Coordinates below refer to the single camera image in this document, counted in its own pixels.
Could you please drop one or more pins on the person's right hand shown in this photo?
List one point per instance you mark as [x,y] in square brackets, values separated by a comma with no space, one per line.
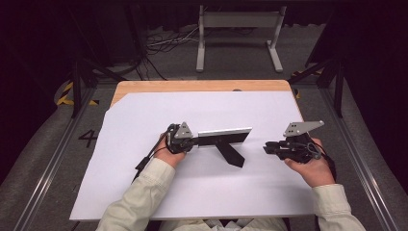
[312,173]

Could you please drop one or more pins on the person's left hand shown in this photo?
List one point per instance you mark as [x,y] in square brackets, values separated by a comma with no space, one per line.
[166,157]

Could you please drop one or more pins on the white metal stand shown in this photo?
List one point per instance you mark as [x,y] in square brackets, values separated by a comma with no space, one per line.
[239,22]

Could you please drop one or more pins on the yellow and black floor tape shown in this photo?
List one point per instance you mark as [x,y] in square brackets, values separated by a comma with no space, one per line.
[65,96]

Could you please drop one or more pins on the black metal stand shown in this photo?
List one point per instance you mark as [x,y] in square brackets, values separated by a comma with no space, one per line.
[336,83]
[80,83]

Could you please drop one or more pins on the silver and black picture frame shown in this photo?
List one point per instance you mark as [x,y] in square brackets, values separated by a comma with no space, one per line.
[224,139]

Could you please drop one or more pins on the aluminium floor rail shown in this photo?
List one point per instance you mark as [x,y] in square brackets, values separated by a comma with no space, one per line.
[356,160]
[48,166]

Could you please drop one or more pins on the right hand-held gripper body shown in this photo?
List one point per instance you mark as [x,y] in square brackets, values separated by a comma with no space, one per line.
[298,147]

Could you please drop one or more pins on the white paper sheet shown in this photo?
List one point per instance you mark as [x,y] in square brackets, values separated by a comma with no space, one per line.
[198,186]

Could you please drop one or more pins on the person's torso clothing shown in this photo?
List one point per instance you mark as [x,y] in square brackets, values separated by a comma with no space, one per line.
[224,224]

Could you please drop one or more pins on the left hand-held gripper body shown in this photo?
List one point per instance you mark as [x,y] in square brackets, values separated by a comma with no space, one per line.
[181,139]

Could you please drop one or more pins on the wooden table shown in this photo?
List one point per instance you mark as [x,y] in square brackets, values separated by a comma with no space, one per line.
[192,86]

